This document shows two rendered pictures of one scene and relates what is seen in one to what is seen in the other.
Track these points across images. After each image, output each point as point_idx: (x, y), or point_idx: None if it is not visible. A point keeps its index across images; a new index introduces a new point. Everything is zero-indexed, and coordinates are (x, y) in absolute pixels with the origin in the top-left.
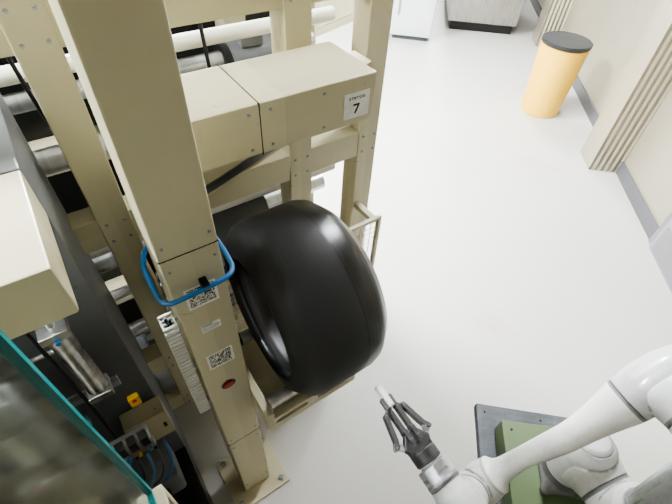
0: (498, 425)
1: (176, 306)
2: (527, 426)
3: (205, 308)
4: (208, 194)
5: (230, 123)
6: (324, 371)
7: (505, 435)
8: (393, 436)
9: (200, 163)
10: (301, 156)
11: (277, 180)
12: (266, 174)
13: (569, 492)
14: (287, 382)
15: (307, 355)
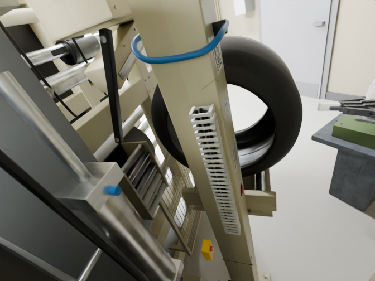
0: (333, 130)
1: (211, 63)
2: (343, 118)
3: (221, 77)
4: (123, 81)
5: None
6: (301, 104)
7: (344, 127)
8: (366, 110)
9: (120, 2)
10: (147, 77)
11: (143, 97)
12: (136, 92)
13: None
14: (267, 159)
15: (290, 93)
